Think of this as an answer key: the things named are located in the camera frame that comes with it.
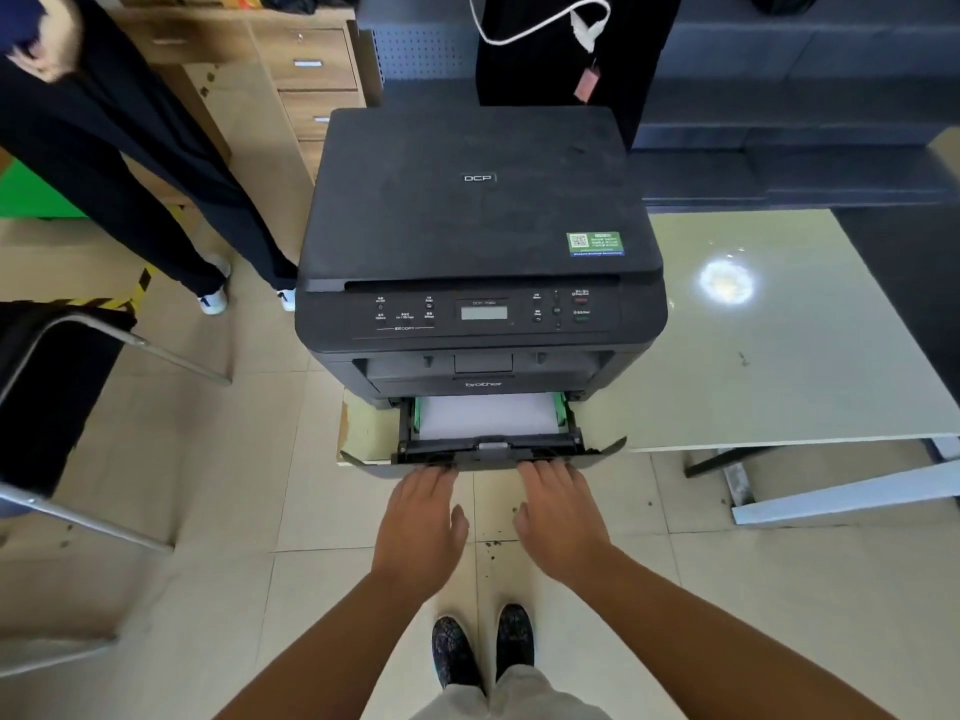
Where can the person's right hand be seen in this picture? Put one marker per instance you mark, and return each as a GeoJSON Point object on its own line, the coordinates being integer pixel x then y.
{"type": "Point", "coordinates": [562, 528]}

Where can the person's left hand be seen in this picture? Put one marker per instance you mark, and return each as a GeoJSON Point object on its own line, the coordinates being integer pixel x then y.
{"type": "Point", "coordinates": [416, 532]}

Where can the person's right thumb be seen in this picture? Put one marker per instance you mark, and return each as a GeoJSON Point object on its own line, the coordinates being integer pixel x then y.
{"type": "Point", "coordinates": [523, 526]}

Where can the person's left thumb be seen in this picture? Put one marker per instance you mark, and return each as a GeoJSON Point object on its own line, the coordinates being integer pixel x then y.
{"type": "Point", "coordinates": [460, 526]}

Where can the black printer paper tray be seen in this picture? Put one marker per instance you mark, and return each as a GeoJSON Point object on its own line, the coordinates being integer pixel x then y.
{"type": "Point", "coordinates": [510, 451]}

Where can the person's left forearm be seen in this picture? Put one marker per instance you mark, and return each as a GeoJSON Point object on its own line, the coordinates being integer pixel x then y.
{"type": "Point", "coordinates": [337, 652]}

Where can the person's right forearm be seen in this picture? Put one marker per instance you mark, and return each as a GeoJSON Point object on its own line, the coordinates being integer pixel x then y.
{"type": "Point", "coordinates": [705, 644]}

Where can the white paper stack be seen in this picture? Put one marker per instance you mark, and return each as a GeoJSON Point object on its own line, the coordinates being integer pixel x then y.
{"type": "Point", "coordinates": [487, 416]}

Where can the dark patterned right shoe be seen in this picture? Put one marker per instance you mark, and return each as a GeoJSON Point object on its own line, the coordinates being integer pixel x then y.
{"type": "Point", "coordinates": [514, 641]}

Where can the dark patterned shoe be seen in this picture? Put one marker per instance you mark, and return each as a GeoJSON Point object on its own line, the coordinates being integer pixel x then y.
{"type": "Point", "coordinates": [454, 652]}
{"type": "Point", "coordinates": [514, 641]}

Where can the dark patterned left shoe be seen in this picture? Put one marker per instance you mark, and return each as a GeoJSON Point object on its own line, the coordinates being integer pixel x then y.
{"type": "Point", "coordinates": [454, 652]}

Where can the brown cardboard sheet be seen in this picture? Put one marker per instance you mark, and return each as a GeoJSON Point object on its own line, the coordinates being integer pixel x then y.
{"type": "Point", "coordinates": [367, 434]}

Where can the beige trousers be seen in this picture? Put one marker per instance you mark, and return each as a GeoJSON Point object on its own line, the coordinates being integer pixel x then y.
{"type": "Point", "coordinates": [510, 701]}

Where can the black table leg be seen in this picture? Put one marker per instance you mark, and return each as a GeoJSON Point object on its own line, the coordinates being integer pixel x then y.
{"type": "Point", "coordinates": [716, 461]}

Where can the green label sticker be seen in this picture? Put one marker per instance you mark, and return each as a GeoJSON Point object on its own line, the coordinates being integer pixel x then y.
{"type": "Point", "coordinates": [595, 243]}

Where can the black multifunction printer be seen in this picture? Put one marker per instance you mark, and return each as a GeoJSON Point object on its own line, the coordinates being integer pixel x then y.
{"type": "Point", "coordinates": [465, 217]}

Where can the white table leg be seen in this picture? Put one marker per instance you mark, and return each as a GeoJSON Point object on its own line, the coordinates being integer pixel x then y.
{"type": "Point", "coordinates": [840, 494]}

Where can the yellow black hazard tape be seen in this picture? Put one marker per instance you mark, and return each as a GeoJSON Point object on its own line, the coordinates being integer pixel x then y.
{"type": "Point", "coordinates": [97, 299]}

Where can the pink hanging tag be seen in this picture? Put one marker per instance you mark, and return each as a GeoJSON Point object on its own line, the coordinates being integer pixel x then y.
{"type": "Point", "coordinates": [586, 83]}

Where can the wooden drawer cabinet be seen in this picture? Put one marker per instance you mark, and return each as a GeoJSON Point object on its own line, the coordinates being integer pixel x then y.
{"type": "Point", "coordinates": [315, 74]}

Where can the grey perforated metal panel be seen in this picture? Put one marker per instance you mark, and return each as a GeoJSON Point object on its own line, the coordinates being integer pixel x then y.
{"type": "Point", "coordinates": [420, 44]}

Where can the dark grey sofa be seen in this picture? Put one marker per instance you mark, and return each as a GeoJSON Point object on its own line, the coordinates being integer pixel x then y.
{"type": "Point", "coordinates": [795, 97]}

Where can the green board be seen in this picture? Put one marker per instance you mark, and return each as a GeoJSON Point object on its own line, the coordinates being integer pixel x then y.
{"type": "Point", "coordinates": [34, 194]}

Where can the black chair with metal frame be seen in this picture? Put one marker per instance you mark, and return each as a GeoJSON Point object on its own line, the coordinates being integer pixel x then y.
{"type": "Point", "coordinates": [52, 397]}

